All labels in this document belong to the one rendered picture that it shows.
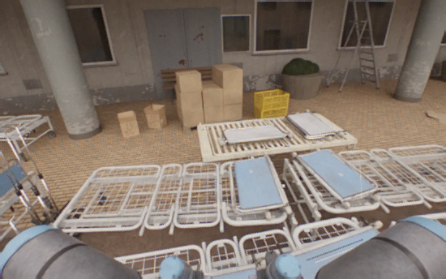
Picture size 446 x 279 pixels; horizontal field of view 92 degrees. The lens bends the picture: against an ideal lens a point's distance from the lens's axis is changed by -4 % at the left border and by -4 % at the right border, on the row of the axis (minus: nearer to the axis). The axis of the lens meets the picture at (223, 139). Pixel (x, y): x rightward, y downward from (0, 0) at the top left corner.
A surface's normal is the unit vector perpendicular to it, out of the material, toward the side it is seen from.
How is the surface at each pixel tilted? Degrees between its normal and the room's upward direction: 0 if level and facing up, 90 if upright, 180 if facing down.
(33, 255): 15
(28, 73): 90
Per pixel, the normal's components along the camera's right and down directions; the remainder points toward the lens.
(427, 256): 0.14, -0.62
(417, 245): 0.00, -0.84
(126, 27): 0.19, 0.45
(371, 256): -0.52, -0.80
